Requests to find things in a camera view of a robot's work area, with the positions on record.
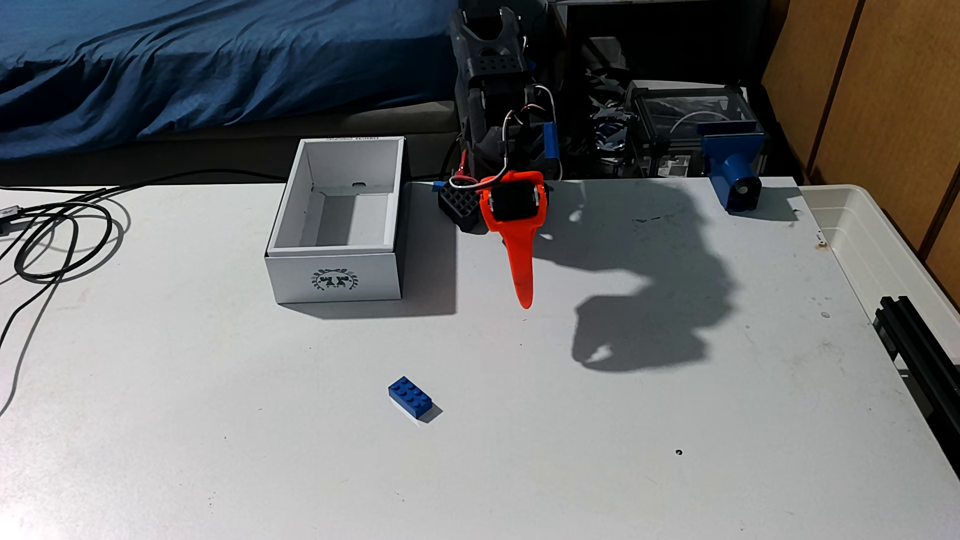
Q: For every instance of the black shelf unit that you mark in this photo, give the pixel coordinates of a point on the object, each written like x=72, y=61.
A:
x=660, y=37

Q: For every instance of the white cardboard box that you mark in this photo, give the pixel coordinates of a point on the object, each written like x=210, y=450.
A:
x=337, y=277

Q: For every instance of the blue toy brick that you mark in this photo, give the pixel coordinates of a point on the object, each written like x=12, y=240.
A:
x=410, y=396

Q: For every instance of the brown wooden cabinet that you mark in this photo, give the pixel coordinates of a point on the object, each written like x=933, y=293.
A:
x=885, y=105

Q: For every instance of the clear plastic enclosure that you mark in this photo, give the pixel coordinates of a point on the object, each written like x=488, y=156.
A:
x=675, y=112

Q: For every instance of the blue bed sheet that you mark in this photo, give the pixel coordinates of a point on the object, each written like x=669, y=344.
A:
x=210, y=60

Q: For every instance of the white plastic bin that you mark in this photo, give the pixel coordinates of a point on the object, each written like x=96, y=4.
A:
x=870, y=247

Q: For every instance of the black aluminium extrusion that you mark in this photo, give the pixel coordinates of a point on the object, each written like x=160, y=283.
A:
x=919, y=352

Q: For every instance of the dark bed frame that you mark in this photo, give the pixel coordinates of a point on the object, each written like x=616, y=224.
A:
x=225, y=150

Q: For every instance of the blue printed plastic mount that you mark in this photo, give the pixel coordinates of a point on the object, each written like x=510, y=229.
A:
x=731, y=161

